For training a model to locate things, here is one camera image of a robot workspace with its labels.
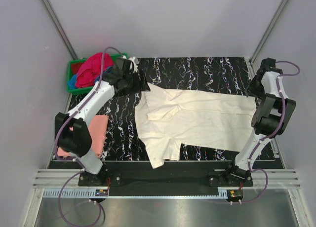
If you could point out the cream white t shirt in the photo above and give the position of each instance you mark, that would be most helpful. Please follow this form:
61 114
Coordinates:
168 118

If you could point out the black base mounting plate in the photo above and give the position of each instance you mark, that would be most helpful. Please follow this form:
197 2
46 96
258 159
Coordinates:
174 178

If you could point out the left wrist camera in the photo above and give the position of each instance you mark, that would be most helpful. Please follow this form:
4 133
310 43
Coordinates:
127 65

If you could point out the folded pink t shirt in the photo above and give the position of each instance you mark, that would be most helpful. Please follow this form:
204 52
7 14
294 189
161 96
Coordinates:
98 130

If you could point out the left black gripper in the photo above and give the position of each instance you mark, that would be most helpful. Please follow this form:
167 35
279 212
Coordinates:
141 86

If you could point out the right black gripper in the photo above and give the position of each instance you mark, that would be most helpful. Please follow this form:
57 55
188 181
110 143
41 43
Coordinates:
251 89

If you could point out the dark red t shirt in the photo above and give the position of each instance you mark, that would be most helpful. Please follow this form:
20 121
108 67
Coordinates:
74 67

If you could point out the green plastic bin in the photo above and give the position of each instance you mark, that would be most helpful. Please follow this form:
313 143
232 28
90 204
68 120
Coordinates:
87 89

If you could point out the blue t shirt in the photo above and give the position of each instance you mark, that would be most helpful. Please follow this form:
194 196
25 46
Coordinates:
72 82

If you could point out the magenta pink t shirt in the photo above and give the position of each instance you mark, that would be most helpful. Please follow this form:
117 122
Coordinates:
91 68

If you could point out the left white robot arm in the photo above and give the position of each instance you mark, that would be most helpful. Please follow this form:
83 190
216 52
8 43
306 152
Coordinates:
101 92

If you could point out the grey slotted cable duct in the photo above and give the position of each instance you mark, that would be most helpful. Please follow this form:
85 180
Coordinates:
97 194

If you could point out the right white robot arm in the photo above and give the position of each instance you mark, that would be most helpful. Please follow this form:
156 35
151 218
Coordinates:
270 118

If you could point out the right aluminium frame post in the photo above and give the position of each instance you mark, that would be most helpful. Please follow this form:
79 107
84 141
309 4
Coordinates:
280 9

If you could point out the aluminium frame post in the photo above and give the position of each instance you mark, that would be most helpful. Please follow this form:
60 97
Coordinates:
280 9
62 34

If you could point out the left aluminium frame post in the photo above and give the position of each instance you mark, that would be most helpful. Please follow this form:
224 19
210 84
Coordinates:
62 34

